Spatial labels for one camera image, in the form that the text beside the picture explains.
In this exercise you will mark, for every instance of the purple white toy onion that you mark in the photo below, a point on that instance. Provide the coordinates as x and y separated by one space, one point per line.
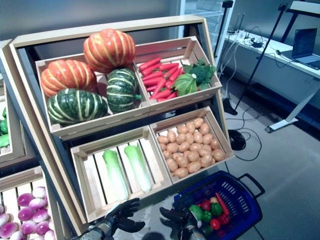
8 230
26 213
42 227
3 218
28 228
40 215
37 203
40 192
25 199

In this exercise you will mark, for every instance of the white desk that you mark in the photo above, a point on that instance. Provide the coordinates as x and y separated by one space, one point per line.
265 72

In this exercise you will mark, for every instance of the black round stand base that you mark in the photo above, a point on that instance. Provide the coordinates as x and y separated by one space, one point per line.
236 140

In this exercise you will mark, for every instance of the large green toy pepper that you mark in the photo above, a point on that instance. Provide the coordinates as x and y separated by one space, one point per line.
195 211

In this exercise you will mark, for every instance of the small green striped pumpkin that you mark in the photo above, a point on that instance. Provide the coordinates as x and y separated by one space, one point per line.
122 90

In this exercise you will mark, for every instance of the black tripod stand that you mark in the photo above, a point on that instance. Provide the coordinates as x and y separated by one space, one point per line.
260 58

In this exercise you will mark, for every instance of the wooden display shelf frame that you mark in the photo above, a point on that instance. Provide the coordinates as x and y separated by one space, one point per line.
100 30
5 43

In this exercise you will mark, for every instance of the black power adapter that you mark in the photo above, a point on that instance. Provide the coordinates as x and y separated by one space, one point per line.
257 44

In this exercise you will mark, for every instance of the light green toy lettuce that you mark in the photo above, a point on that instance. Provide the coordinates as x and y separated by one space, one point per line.
185 83

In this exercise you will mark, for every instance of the black camera stand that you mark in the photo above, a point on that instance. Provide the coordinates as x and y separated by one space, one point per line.
227 3

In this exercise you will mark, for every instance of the grey laptop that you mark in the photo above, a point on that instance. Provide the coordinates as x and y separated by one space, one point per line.
305 42

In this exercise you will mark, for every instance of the glass door cabinet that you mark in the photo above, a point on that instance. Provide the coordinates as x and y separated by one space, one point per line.
200 15

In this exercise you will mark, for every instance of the tan toy potato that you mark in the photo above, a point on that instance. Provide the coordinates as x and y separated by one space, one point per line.
183 147
215 144
171 136
182 161
198 137
193 156
207 138
172 147
198 122
218 155
193 166
180 172
190 126
205 150
206 160
189 138
182 129
172 165
204 128
163 139

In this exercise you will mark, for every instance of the dark green leafy vegetable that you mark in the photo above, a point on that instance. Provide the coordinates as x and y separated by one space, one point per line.
202 71

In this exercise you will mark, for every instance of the red orange toy carrot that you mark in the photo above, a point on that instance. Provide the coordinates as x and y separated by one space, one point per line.
152 81
150 70
158 87
152 75
161 94
175 75
150 63
222 203
168 66
170 72

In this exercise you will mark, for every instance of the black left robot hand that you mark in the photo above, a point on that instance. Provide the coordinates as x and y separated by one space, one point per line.
125 212

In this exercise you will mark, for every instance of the toy napa cabbage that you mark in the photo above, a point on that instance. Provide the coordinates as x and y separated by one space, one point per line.
115 175
138 167

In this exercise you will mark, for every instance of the red toy tomato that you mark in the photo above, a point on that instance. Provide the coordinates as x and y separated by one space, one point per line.
215 224

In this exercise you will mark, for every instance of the white router with antennas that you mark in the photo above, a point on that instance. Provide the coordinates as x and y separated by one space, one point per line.
241 35

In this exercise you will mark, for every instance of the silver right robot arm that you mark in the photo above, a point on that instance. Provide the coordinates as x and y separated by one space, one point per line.
195 233

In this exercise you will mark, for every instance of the white flat panel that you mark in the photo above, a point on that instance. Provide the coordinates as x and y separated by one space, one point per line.
305 7

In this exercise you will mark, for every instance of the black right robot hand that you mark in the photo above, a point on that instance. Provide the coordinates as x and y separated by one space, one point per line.
180 217

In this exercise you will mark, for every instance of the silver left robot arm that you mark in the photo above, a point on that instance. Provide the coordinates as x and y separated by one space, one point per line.
100 230

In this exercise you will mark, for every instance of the blue plastic shopping basket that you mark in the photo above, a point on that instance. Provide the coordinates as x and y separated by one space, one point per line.
250 215

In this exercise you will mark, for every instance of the wide green striped pumpkin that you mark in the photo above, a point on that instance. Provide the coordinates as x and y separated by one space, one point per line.
77 106

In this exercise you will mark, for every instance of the red toy pepper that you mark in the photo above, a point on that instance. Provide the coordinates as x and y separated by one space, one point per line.
206 205
224 220

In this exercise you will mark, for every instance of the orange striped pumpkin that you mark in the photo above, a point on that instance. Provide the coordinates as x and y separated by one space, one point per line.
67 75
110 50

